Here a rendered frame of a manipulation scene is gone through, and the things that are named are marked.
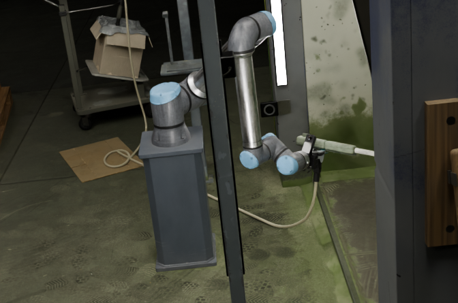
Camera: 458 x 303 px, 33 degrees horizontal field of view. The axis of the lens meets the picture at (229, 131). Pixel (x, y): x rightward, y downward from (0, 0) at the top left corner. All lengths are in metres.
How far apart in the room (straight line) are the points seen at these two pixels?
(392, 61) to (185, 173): 2.42
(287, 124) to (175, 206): 1.02
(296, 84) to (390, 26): 3.07
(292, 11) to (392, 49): 2.94
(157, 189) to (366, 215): 1.16
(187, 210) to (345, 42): 1.34
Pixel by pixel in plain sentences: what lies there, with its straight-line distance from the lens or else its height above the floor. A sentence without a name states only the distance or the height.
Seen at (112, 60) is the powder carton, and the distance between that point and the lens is 5.86.
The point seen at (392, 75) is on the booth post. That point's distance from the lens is 1.42.
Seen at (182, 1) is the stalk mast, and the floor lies 1.13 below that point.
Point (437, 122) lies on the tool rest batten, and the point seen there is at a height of 1.51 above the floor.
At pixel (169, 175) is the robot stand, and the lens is 3.74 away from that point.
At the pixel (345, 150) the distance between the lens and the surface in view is 3.76.
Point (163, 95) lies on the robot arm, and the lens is 3.66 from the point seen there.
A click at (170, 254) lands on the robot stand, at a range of 3.94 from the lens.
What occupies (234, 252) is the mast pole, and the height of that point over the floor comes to 0.72.
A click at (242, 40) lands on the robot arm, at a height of 1.19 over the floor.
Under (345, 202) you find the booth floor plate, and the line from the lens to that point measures 4.37.
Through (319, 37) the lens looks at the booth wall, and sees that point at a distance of 4.38.
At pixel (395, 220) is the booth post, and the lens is 1.53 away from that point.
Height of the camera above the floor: 2.04
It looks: 21 degrees down
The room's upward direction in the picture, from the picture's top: 6 degrees counter-clockwise
